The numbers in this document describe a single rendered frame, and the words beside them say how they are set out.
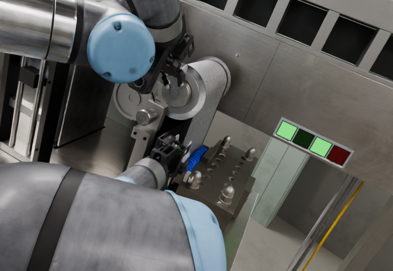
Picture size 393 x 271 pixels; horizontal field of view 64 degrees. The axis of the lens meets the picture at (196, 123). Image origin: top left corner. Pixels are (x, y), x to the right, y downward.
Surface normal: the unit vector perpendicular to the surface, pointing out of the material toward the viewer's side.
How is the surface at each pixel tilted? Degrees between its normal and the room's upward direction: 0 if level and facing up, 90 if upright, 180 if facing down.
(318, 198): 90
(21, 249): 57
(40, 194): 17
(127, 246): 38
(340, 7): 90
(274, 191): 90
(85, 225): 29
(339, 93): 90
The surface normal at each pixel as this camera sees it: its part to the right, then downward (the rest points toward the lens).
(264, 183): -0.52, 0.15
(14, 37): 0.34, 0.68
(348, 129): -0.34, 0.25
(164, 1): 0.51, 0.79
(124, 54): 0.43, 0.50
